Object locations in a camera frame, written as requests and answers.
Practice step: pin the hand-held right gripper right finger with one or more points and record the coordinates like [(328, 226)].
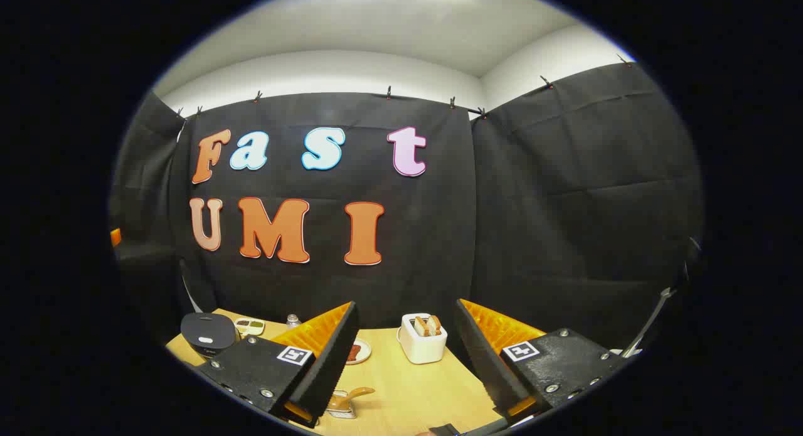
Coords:
[(483, 367)]

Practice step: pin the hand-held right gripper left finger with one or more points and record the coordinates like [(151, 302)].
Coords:
[(335, 361)]

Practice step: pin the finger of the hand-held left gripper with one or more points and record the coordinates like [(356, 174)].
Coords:
[(116, 237)]

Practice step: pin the wooden spoon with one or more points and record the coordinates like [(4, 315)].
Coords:
[(361, 392)]

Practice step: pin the dark grey rice cooker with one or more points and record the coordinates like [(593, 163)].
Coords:
[(207, 329)]

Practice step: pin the red braised meat piece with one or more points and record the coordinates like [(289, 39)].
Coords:
[(354, 352)]

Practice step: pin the white oval plate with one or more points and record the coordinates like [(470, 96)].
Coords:
[(366, 356)]

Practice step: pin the clear plastic drink bottle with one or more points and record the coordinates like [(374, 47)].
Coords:
[(293, 323)]

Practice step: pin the white toaster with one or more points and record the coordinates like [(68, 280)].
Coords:
[(423, 348)]

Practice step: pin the toast slice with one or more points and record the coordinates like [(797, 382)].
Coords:
[(420, 327), (433, 324)]

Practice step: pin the white divided grain dish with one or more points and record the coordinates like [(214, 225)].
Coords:
[(249, 326)]

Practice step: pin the black backdrop cloth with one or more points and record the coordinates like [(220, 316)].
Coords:
[(439, 204)]

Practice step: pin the grey metal stand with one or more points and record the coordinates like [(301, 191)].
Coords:
[(649, 320)]

